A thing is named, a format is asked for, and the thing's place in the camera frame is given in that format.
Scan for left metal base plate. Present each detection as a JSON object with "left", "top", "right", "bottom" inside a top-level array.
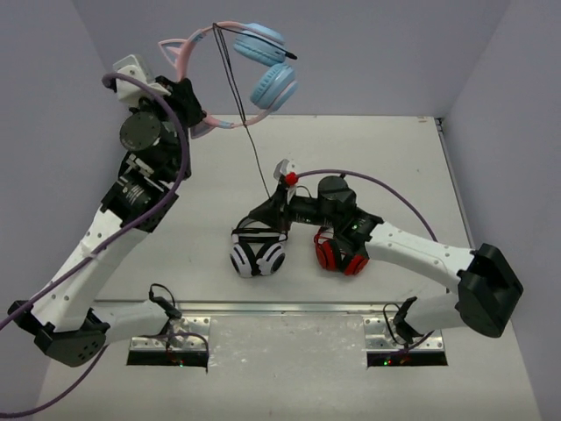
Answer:
[{"left": 129, "top": 317, "right": 209, "bottom": 353}]

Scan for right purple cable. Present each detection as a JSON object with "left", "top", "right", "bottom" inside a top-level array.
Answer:
[{"left": 293, "top": 169, "right": 452, "bottom": 356}]

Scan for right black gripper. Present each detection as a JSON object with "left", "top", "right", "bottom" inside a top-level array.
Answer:
[{"left": 250, "top": 183, "right": 339, "bottom": 235}]

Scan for white black headphones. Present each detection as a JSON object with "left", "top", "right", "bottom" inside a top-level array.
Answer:
[{"left": 230, "top": 218, "right": 288, "bottom": 278}]

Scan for red black headphones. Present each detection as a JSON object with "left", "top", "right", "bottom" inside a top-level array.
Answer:
[{"left": 314, "top": 230, "right": 369, "bottom": 276}]

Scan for thin black headphone cable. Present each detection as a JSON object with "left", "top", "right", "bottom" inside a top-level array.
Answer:
[{"left": 212, "top": 24, "right": 299, "bottom": 201}]

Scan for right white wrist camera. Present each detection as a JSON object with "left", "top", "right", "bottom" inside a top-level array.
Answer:
[{"left": 273, "top": 158, "right": 299, "bottom": 204}]

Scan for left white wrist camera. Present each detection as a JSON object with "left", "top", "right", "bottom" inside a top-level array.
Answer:
[{"left": 104, "top": 54, "right": 172, "bottom": 106}]

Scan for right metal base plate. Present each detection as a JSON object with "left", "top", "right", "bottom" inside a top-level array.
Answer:
[{"left": 363, "top": 313, "right": 444, "bottom": 353}]

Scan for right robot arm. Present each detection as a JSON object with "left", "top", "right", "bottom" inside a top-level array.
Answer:
[{"left": 231, "top": 170, "right": 523, "bottom": 348}]

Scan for metal base plate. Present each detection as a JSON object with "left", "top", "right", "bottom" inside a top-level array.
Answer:
[
  {"left": 129, "top": 317, "right": 209, "bottom": 353},
  {"left": 363, "top": 313, "right": 444, "bottom": 353}
]

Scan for aluminium table edge rail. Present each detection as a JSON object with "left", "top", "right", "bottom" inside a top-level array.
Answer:
[{"left": 94, "top": 299, "right": 408, "bottom": 315}]

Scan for pink blue cat-ear headphones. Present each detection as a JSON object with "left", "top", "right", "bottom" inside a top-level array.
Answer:
[{"left": 158, "top": 19, "right": 300, "bottom": 140}]

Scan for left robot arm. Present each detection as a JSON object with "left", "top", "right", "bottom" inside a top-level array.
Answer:
[{"left": 7, "top": 73, "right": 206, "bottom": 367}]

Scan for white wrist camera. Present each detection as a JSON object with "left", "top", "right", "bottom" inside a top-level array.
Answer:
[
  {"left": 104, "top": 54, "right": 172, "bottom": 106},
  {"left": 273, "top": 158, "right": 299, "bottom": 204}
]

